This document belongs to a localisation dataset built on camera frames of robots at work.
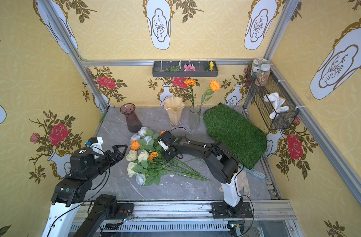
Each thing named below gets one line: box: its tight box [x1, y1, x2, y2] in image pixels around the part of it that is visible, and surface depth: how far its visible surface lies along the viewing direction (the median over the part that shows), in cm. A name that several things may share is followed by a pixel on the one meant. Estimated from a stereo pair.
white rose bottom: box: [135, 172, 146, 187], surface depth 82 cm
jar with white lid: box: [256, 63, 271, 87], surface depth 82 cm
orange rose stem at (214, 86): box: [198, 79, 222, 123], surface depth 85 cm
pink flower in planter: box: [183, 63, 197, 72], surface depth 90 cm
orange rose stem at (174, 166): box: [150, 158, 211, 182], surface depth 87 cm
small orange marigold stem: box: [158, 158, 211, 182], surface depth 88 cm
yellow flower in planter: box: [209, 60, 215, 72], surface depth 89 cm
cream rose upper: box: [137, 149, 150, 163], surface depth 84 cm
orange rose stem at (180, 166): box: [161, 158, 211, 181], surface depth 89 cm
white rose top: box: [138, 126, 147, 137], surface depth 101 cm
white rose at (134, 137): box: [129, 134, 141, 142], surface depth 98 cm
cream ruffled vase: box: [163, 96, 185, 128], surface depth 100 cm
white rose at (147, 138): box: [143, 135, 153, 146], surface depth 94 cm
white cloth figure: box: [263, 92, 290, 120], surface depth 73 cm
